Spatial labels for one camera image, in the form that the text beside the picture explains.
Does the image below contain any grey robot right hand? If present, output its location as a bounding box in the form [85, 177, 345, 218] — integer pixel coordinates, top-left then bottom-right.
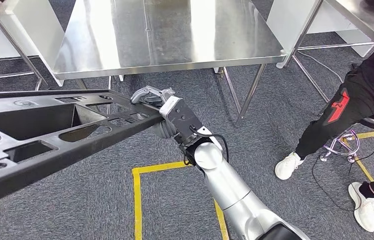
[130, 85, 176, 108]

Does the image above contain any black plastic frame part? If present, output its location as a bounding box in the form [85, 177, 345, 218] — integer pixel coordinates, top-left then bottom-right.
[0, 89, 164, 211]

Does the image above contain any stainless steel workbench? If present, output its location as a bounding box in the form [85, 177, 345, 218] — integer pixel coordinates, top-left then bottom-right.
[52, 0, 288, 128]

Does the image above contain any white partition panel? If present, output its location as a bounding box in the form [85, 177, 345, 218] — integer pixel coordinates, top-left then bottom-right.
[266, 0, 374, 69]
[0, 0, 65, 88]

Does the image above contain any person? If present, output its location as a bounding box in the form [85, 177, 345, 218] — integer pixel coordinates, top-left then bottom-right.
[274, 23, 374, 233]

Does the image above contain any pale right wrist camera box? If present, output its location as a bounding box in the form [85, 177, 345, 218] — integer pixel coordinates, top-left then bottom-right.
[159, 96, 183, 119]

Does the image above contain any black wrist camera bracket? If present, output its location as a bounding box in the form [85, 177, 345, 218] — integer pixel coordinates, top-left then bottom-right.
[167, 98, 212, 147]

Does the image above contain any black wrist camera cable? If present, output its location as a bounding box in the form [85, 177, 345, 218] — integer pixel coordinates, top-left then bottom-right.
[188, 125, 230, 163]

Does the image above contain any black floor cable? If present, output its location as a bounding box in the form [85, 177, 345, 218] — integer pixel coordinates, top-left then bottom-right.
[312, 130, 374, 213]

